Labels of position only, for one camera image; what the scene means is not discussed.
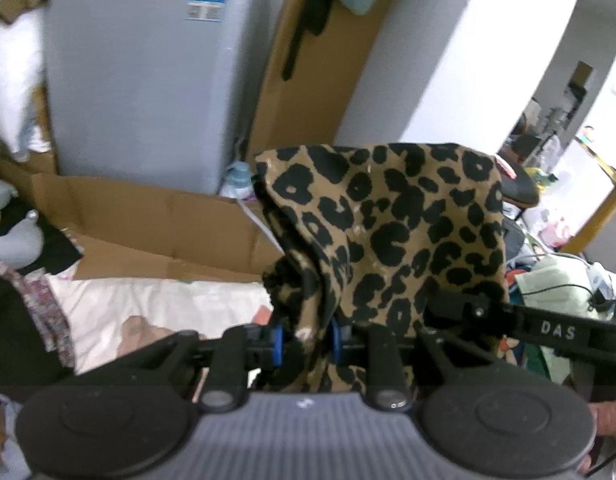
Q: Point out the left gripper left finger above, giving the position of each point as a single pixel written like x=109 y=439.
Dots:
x=240 y=349

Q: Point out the leopard print skirt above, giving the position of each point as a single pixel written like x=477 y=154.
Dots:
x=368 y=235

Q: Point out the grey plush toy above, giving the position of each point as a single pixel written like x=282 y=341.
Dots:
x=23 y=243

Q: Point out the black garment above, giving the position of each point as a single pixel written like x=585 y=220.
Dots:
x=24 y=363

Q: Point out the cream cartoon bed sheet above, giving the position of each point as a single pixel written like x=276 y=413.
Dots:
x=111 y=317

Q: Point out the person right hand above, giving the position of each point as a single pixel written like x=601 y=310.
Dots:
x=604 y=414

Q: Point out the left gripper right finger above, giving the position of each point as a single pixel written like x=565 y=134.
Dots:
x=373 y=348

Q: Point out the brown cardboard box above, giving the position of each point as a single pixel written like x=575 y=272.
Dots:
x=135 y=230

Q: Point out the floral patterned garment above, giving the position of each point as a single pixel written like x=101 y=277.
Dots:
x=48 y=318

